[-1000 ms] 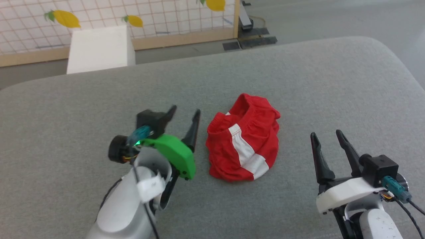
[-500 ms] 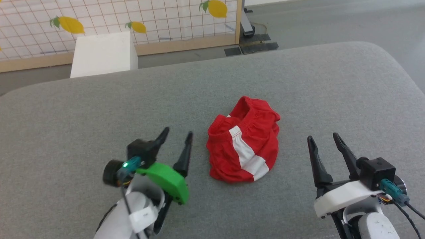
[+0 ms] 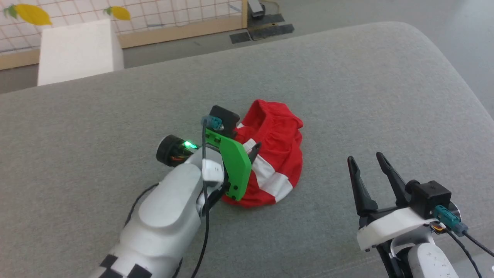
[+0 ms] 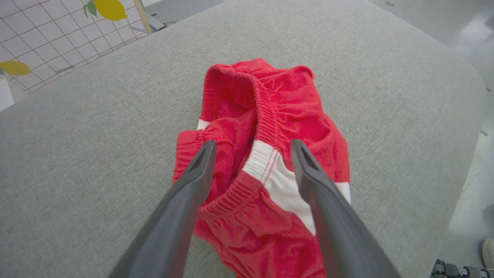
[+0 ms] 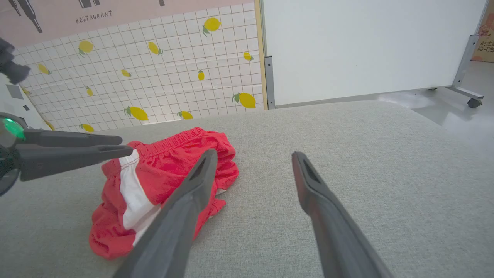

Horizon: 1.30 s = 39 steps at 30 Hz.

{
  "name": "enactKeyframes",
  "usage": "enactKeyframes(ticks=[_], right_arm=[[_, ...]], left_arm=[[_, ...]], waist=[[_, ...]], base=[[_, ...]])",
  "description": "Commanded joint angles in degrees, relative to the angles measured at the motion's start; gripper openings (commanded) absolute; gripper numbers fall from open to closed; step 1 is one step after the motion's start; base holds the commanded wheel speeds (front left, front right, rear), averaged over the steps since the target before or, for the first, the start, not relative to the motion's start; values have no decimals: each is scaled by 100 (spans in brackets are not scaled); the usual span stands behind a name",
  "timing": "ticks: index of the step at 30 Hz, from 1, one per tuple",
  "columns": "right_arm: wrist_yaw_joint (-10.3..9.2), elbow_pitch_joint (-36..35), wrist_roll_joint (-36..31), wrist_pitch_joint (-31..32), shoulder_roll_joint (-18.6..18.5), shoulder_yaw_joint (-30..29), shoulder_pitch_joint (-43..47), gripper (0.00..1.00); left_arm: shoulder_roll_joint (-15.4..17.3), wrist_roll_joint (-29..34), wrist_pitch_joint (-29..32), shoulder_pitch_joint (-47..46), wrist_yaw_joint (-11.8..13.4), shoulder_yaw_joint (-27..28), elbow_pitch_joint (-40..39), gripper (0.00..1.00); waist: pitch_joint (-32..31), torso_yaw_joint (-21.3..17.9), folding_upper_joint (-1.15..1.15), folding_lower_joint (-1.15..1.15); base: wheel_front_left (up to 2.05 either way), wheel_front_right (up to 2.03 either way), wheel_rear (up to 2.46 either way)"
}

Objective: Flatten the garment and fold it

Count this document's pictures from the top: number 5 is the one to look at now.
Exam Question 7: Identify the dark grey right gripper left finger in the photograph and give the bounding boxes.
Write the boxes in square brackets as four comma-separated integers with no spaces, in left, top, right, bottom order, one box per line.
[112,149,218,278]

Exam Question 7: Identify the white panel grey diamond pattern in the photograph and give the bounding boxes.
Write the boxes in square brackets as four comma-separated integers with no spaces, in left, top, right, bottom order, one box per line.
[0,73,51,131]

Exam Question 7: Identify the brown cardboard box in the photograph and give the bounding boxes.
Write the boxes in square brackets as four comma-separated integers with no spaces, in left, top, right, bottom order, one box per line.
[471,8,494,63]

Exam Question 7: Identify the lemon print tile backdrop panel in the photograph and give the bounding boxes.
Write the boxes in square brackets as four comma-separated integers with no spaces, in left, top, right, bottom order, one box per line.
[0,0,268,134]

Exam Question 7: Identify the red shorts with white stripe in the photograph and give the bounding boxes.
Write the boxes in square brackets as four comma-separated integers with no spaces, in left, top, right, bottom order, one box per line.
[88,127,239,260]

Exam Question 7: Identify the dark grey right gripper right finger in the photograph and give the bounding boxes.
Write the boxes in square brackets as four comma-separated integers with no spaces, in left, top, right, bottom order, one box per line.
[291,151,393,278]

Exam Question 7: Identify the white rolling partition board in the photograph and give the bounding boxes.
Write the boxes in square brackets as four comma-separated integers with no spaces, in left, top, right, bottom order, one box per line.
[259,0,489,110]

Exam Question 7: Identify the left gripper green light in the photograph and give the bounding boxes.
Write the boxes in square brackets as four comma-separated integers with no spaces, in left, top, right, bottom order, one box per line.
[0,112,134,197]

